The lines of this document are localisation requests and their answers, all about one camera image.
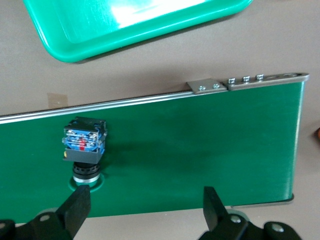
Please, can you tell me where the green conveyor belt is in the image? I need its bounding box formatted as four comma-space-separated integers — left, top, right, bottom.
0, 72, 310, 225

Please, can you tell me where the green plastic tray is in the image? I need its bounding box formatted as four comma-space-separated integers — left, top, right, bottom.
22, 0, 254, 63

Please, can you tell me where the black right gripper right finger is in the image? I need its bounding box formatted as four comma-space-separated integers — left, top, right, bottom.
202, 186, 230, 232

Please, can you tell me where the green push button switch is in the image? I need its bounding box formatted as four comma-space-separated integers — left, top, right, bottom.
61, 116, 108, 193

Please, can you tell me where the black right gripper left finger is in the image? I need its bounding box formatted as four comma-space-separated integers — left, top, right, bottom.
55, 184, 92, 239

